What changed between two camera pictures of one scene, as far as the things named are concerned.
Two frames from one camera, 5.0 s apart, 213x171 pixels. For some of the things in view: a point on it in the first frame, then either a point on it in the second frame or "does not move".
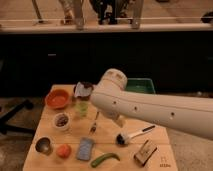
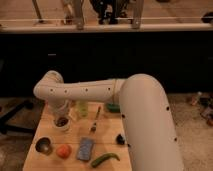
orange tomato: (63, 151) does not move
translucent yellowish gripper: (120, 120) → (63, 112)
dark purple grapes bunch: (61, 120) does not move
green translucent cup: (82, 108) does not move
